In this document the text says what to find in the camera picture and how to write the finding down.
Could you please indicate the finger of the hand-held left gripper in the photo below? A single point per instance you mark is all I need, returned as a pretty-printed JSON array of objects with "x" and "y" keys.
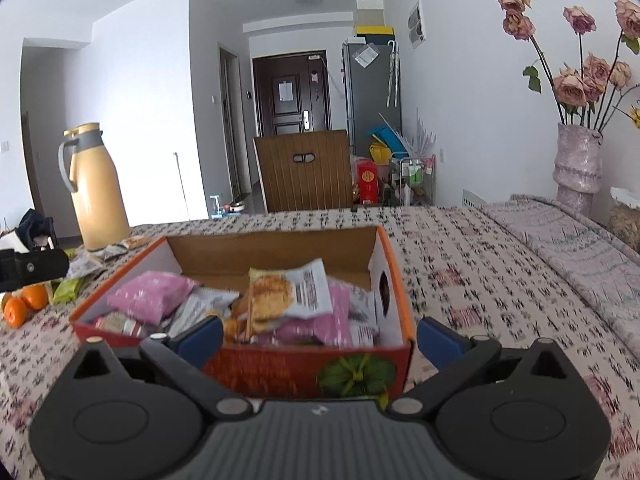
[{"x": 30, "y": 267}]

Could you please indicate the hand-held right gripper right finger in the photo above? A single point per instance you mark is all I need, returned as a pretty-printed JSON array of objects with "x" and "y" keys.
[{"x": 440, "y": 342}]

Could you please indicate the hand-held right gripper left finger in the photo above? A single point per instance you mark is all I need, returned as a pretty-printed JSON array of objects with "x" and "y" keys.
[{"x": 200, "y": 342}]

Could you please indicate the pink snack packet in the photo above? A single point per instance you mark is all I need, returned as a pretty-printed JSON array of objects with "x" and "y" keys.
[
  {"x": 150, "y": 297},
  {"x": 320, "y": 330}
]

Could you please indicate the red cardboard box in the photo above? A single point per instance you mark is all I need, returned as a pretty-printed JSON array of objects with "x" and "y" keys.
[{"x": 280, "y": 370}]

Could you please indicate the dark cloth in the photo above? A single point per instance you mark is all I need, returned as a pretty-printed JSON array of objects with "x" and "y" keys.
[{"x": 37, "y": 225}]

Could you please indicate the small green snack packet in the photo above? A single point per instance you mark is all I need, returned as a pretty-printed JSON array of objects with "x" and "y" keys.
[{"x": 67, "y": 290}]

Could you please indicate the white flat snack packet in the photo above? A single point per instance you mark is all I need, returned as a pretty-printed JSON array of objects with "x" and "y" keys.
[{"x": 86, "y": 265}]

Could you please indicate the small grey snack packet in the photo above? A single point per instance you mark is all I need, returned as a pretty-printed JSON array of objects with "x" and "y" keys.
[{"x": 116, "y": 251}]

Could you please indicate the beige thermos jug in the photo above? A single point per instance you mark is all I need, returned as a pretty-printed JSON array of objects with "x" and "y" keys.
[{"x": 97, "y": 200}]

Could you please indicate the grey folded blanket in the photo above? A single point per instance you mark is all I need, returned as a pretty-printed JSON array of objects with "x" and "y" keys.
[{"x": 575, "y": 260}]

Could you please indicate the red gift box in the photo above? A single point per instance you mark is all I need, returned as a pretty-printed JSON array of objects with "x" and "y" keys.
[{"x": 367, "y": 182}]

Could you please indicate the wooden chair back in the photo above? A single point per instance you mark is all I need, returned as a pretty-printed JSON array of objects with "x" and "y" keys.
[{"x": 300, "y": 185}]

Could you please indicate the yellow plastic container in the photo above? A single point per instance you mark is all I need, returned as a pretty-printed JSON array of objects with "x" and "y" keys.
[{"x": 381, "y": 152}]

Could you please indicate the blue plastic bin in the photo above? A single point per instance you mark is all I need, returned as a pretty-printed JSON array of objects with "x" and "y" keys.
[{"x": 387, "y": 137}]

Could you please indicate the grey interior door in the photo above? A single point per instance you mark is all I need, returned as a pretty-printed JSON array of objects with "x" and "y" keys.
[{"x": 234, "y": 125}]

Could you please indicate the glass jar with grains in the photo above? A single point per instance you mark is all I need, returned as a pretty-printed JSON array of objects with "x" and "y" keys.
[{"x": 625, "y": 222}]

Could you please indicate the pink textured vase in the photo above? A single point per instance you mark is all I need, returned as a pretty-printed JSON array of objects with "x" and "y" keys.
[{"x": 577, "y": 165}]

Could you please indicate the dark brown entrance door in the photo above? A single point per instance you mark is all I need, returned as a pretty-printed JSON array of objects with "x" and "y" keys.
[{"x": 290, "y": 115}]

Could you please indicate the grey refrigerator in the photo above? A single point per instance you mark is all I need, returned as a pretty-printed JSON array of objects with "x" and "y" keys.
[{"x": 370, "y": 105}]

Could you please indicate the white paper notice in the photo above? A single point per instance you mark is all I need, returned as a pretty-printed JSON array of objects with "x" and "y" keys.
[{"x": 285, "y": 90}]

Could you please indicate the white folded umbrella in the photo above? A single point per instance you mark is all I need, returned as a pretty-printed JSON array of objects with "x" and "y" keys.
[{"x": 394, "y": 75}]

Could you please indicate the dried pink rose bouquet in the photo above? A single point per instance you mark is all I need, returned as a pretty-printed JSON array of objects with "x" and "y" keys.
[{"x": 570, "y": 87}]

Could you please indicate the plastic bag with papers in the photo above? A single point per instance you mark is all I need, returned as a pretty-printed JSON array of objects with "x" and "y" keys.
[{"x": 366, "y": 55}]

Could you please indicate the yellow flower sprig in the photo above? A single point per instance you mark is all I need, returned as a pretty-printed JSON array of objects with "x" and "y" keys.
[{"x": 635, "y": 115}]

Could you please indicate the yellow black box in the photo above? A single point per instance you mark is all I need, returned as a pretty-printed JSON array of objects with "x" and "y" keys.
[{"x": 375, "y": 33}]

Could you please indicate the cream cardboard box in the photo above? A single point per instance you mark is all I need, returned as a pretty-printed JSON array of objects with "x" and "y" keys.
[{"x": 370, "y": 12}]

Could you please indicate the white wall electrical panel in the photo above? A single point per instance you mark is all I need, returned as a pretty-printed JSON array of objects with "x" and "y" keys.
[{"x": 417, "y": 24}]

